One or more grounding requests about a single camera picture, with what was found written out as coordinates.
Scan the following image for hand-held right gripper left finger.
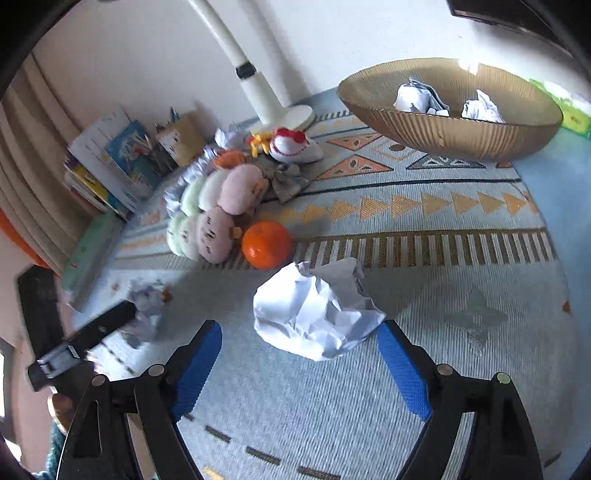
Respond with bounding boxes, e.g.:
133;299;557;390
55;319;223;480

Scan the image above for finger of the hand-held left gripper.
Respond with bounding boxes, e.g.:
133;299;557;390
76;299;138;349

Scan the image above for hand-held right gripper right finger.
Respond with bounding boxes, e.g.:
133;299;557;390
376;318;543;480

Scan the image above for small paper ball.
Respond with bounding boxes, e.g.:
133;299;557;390
122;281;174;349

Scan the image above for large white paper ball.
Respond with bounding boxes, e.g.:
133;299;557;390
253;257;386;361

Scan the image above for gold ribbed bowl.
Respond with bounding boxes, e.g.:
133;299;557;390
337;58;565;162

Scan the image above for person's left forearm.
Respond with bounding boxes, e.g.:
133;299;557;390
44;415;75;480

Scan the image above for window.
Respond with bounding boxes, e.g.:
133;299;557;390
0;339;16;418

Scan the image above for black panel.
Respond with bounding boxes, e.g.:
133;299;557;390
17;267;68;354

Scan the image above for green flat book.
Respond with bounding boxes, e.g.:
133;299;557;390
60;215;126;312

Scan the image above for blue patterned rug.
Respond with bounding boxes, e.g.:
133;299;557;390
60;85;583;480

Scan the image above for orange fabric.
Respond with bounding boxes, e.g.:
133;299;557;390
0;208;49;271

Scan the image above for orange fruit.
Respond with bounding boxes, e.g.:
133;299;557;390
241;220;294;270

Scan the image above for row of pastel plush toys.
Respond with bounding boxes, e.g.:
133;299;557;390
165;164;269;265

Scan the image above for stack of children's books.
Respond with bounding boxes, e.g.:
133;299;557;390
64;106;160;217

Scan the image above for beige curtain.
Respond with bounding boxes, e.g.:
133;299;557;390
0;51;88;278

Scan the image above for cardboard pen holder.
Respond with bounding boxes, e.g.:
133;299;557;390
154;107;207;168

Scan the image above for grey patterned cloth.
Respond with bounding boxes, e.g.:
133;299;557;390
262;161;311;204

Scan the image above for white chicken plush toy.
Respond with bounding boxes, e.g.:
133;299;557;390
249;127;324;163

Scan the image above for green tissue packet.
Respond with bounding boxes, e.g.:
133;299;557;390
529;78;591;137

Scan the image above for dark wooden furniture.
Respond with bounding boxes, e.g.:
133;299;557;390
447;0;559;34

